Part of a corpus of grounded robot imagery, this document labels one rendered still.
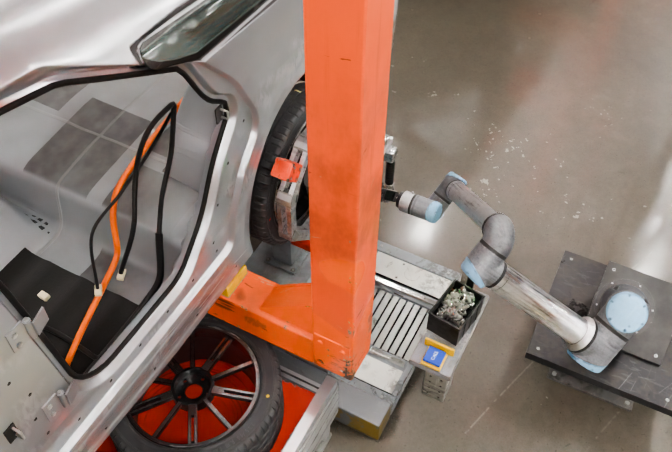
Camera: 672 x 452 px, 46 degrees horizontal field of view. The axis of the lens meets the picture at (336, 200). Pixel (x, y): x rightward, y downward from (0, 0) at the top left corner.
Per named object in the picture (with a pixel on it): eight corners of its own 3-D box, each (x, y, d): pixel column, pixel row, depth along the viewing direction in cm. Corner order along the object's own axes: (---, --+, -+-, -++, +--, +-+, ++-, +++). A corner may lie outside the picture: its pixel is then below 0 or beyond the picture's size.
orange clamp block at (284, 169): (285, 158, 287) (275, 156, 279) (304, 165, 285) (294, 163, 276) (279, 176, 288) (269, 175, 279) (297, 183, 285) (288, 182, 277)
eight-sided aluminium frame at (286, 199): (342, 176, 349) (343, 80, 309) (355, 181, 347) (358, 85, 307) (279, 261, 316) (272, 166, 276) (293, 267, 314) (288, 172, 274)
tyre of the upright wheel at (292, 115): (312, 81, 346) (243, 63, 284) (359, 97, 339) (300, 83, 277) (267, 220, 357) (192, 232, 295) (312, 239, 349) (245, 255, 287)
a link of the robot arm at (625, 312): (654, 306, 308) (658, 310, 291) (626, 340, 311) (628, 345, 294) (621, 282, 312) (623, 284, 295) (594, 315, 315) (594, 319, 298)
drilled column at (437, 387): (430, 374, 347) (440, 321, 316) (451, 384, 344) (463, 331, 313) (421, 392, 341) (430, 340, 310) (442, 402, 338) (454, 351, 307)
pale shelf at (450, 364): (450, 284, 329) (451, 279, 327) (488, 299, 324) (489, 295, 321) (408, 363, 303) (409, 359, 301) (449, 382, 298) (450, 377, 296)
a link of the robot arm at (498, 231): (510, 220, 278) (446, 165, 341) (488, 247, 280) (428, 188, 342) (532, 236, 282) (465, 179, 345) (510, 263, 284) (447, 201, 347)
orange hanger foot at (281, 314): (220, 279, 317) (210, 223, 292) (334, 330, 301) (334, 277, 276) (196, 309, 308) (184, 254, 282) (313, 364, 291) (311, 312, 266)
